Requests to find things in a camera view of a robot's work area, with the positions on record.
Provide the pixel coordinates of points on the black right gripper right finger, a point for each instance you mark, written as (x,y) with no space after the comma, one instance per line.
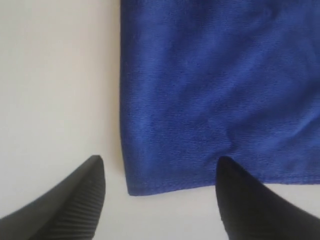
(251,211)

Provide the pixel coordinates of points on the blue microfiber cloth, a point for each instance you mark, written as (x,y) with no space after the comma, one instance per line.
(202,79)

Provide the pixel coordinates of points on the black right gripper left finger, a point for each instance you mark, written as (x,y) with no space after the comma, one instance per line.
(69,211)

